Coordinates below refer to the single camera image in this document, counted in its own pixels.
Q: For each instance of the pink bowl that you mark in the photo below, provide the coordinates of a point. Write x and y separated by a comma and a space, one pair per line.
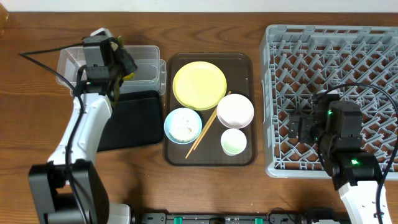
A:
235, 111

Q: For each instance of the light blue bowl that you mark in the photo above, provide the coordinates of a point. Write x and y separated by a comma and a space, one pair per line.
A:
168, 121

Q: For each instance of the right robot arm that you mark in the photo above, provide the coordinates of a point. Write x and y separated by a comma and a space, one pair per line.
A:
335, 127

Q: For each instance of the clear plastic bin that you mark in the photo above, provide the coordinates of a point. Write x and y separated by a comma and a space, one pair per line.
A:
151, 73

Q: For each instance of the yellow plate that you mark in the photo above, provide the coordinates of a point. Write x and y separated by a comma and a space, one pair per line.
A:
199, 85

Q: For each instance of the snack wrapper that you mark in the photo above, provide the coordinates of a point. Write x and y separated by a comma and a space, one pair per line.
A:
129, 77

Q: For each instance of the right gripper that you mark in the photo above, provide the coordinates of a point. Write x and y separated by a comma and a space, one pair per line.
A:
307, 122

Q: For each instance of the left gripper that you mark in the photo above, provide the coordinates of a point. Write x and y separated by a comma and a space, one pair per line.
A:
125, 62

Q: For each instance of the rice food waste pile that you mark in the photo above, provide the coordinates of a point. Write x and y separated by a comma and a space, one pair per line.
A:
184, 126

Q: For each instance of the dark brown serving tray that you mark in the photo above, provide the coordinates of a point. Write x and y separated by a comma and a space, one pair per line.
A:
210, 111

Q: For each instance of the white green cup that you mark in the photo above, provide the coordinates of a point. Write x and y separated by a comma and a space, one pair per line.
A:
233, 142

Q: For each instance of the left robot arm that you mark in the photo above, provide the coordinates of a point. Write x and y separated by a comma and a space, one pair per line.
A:
67, 188

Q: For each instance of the black plastic bin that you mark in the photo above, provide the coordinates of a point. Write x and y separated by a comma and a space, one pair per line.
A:
135, 121

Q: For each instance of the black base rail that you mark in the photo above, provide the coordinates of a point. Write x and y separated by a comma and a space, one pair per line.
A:
270, 218

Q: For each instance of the grey dishwasher rack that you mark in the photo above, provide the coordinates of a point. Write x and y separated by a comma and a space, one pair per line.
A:
297, 61

